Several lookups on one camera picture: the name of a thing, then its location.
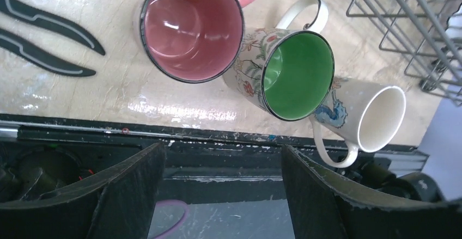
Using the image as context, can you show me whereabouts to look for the white scalloped teal bowl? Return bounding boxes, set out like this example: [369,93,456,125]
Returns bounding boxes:
[445,4,461,50]

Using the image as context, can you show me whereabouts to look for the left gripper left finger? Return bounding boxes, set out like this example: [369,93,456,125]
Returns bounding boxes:
[1,143,166,238]

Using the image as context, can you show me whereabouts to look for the cream dragon mug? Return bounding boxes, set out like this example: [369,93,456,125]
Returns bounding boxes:
[309,77,406,168]

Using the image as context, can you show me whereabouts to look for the green floral mug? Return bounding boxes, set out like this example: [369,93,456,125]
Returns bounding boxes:
[223,0,335,121]

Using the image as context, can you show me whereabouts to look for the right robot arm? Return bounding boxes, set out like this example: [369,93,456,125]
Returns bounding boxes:
[335,158,445,203]

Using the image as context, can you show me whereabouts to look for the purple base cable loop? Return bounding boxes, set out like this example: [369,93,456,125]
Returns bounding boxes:
[151,199,190,239]

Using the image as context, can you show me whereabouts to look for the pink ghost mug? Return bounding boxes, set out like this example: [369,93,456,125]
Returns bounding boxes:
[133,0,255,84]

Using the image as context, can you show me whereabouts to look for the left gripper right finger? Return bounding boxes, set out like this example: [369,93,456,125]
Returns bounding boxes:
[281,145,461,238]

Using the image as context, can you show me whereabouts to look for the black pruning shears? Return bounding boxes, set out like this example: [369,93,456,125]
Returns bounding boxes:
[1,0,106,77]

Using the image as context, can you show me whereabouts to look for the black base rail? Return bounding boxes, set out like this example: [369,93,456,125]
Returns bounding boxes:
[0,113,430,204]

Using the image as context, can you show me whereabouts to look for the grey wire dish rack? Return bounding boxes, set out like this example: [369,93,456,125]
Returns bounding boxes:
[346,0,461,106]

